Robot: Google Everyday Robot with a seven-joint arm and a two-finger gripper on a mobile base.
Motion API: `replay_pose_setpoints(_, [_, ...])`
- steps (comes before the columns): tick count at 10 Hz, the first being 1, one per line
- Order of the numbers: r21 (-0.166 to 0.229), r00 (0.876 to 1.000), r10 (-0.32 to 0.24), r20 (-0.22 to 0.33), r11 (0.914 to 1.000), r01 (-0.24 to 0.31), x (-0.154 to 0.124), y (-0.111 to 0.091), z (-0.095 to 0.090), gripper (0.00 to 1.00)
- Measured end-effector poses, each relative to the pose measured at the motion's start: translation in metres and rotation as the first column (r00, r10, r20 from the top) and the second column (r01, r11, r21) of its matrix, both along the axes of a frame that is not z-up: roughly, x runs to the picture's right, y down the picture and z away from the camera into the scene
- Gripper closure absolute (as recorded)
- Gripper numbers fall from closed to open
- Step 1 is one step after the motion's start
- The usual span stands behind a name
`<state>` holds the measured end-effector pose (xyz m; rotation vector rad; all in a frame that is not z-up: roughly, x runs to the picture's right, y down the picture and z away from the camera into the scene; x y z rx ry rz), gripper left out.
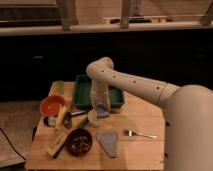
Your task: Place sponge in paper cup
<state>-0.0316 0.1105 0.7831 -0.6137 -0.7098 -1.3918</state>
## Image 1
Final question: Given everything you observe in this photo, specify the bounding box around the green cucumber toy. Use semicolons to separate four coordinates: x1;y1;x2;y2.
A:
77;118;89;129

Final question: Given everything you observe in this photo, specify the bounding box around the metal fork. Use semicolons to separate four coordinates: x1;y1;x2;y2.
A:
123;129;158;139

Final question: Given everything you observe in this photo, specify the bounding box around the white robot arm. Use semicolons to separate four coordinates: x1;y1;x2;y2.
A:
86;57;213;171

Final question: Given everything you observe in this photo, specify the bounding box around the grey folded cloth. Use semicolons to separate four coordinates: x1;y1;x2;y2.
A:
96;132;118;158

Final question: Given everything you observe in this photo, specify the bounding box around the blue sponge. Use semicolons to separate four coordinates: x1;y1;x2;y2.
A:
96;105;109;118

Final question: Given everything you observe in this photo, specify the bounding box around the black cable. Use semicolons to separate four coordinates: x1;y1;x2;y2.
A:
0;127;27;161

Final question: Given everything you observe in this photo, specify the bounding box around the metal measuring scoop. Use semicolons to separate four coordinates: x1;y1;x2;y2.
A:
63;111;86;129

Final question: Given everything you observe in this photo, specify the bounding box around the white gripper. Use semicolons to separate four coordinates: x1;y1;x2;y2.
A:
90;84;110;111

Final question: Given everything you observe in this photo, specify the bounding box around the dark brown bowl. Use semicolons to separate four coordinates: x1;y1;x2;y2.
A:
65;129;92;157

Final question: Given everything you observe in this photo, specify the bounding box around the green plastic tray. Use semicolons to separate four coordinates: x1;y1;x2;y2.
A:
72;75;125;109

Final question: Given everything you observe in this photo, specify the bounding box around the translucent green cup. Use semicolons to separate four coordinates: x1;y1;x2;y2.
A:
53;80;65;95

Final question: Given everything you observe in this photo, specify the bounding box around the orange bowl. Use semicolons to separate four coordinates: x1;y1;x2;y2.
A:
40;95;66;116

